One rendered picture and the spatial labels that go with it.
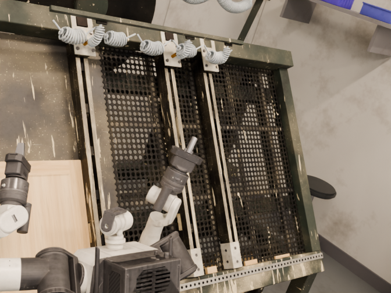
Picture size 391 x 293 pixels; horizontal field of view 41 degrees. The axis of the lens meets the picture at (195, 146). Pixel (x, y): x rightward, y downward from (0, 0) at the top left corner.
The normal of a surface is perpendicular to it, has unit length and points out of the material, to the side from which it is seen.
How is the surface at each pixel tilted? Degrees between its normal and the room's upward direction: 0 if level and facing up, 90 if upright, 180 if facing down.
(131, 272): 68
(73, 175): 51
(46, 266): 23
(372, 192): 90
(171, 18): 90
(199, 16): 90
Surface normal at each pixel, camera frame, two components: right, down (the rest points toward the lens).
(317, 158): -0.71, 0.04
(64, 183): 0.64, -0.22
